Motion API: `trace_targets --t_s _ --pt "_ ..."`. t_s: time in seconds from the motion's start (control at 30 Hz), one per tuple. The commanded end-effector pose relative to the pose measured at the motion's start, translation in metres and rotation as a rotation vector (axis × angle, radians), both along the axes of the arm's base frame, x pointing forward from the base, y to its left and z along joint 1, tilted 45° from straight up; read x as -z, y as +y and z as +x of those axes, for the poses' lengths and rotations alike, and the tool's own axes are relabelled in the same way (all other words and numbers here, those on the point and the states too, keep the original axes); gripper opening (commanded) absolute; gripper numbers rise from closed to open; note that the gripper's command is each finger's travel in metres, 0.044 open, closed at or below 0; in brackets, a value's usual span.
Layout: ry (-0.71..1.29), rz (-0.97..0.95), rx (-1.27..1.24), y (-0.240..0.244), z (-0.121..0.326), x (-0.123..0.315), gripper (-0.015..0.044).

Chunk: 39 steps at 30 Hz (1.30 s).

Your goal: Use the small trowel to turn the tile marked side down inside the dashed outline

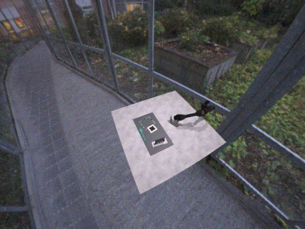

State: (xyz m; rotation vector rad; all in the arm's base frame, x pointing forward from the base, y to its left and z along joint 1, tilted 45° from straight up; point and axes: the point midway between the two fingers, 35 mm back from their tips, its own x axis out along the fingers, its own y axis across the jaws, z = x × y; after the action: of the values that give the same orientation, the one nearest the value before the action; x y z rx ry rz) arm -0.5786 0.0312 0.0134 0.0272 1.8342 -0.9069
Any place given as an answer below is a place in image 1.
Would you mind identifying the beige square tile with dark centre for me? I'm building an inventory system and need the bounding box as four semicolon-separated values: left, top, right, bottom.
147;124;158;133

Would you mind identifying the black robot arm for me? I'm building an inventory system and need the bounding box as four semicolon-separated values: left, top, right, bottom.
174;104;215;121

